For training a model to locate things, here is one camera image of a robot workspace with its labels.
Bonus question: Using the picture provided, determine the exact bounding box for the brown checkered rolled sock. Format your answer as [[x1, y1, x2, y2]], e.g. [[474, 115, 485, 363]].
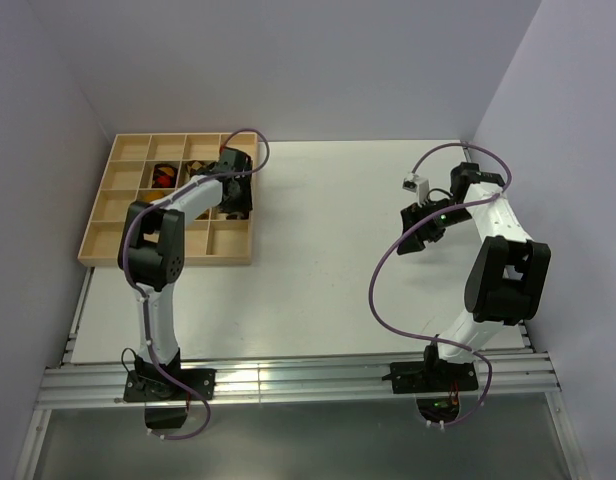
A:
[[183, 160, 214, 179]]

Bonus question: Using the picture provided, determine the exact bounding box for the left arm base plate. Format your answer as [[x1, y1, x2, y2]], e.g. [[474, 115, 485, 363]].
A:
[[123, 368, 217, 403]]

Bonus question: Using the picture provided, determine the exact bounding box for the aluminium frame rail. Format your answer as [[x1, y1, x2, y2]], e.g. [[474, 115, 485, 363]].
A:
[[34, 349, 560, 410]]

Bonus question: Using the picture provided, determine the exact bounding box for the cream brown striped sock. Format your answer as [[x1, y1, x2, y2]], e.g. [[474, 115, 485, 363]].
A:
[[224, 212, 246, 220]]

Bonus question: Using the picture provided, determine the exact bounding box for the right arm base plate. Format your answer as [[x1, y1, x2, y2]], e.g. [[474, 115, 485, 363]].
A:
[[382, 361, 479, 394]]

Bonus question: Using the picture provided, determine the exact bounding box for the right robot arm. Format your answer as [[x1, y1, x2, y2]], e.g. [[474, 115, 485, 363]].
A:
[[397, 162, 551, 390]]

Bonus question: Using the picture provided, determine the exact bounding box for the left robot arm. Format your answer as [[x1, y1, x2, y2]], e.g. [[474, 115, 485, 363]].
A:
[[118, 147, 253, 399]]

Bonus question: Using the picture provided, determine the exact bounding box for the yellow bear sock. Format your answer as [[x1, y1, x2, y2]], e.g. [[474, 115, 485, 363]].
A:
[[196, 210, 211, 221]]

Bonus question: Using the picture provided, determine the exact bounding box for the mustard yellow sock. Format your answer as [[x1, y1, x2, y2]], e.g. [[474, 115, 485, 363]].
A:
[[143, 191, 165, 202]]

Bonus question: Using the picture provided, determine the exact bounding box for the red black rolled sock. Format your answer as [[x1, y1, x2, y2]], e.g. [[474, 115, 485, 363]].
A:
[[151, 163, 179, 189]]

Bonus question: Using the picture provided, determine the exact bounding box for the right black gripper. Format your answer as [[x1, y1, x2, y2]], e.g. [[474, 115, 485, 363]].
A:
[[397, 197, 473, 256]]

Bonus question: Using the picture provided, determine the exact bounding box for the wooden compartment tray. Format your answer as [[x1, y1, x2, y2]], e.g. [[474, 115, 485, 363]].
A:
[[77, 132, 260, 268]]

